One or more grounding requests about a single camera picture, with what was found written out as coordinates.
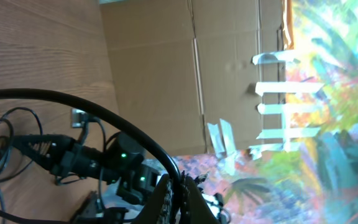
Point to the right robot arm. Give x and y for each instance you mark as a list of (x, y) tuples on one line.
[(121, 163)]

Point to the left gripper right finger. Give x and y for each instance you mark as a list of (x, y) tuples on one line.
[(194, 209)]

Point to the colourful painted backdrop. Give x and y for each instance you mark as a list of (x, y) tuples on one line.
[(307, 170)]

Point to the brown cardboard box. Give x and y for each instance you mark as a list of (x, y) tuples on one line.
[(180, 65)]

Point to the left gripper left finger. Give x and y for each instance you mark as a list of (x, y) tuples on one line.
[(158, 210)]

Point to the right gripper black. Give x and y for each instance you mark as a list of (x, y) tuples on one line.
[(60, 149)]

